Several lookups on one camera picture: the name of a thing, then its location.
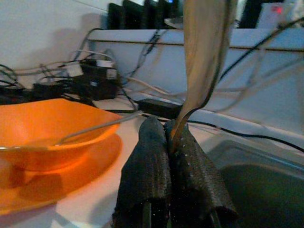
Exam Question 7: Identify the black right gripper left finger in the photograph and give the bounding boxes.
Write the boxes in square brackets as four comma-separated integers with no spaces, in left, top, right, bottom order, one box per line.
[111,116,173,228]

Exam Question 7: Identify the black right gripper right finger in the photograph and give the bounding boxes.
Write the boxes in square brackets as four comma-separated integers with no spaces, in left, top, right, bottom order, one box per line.
[163,120,239,228]

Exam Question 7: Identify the orange plastic bowl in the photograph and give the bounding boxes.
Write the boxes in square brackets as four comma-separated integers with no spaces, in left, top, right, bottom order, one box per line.
[0,98,123,171]

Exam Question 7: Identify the orange plastic plate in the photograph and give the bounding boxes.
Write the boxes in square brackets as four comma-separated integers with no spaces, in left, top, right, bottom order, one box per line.
[0,133,123,214]

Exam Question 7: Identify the small black power brick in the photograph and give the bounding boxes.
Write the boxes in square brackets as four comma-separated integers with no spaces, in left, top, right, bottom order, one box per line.
[137,98,182,119]

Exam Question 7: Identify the stainless steel sink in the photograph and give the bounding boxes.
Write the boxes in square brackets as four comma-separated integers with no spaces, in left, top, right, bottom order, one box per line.
[206,135,304,228]

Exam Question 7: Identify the black charger box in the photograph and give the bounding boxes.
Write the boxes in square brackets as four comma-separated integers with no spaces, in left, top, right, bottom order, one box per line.
[78,59,119,100]

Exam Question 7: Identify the black power strip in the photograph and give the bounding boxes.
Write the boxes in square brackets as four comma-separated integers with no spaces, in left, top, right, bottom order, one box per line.
[0,80,95,105]

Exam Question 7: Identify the black device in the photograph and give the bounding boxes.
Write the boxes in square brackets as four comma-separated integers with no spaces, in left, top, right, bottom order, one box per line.
[108,0,180,30]

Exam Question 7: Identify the white box red print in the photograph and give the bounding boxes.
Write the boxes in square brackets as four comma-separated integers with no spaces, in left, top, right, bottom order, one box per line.
[258,0,304,29]

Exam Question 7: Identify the black power cable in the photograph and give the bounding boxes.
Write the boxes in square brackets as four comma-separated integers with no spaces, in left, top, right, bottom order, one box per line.
[187,120,304,152]

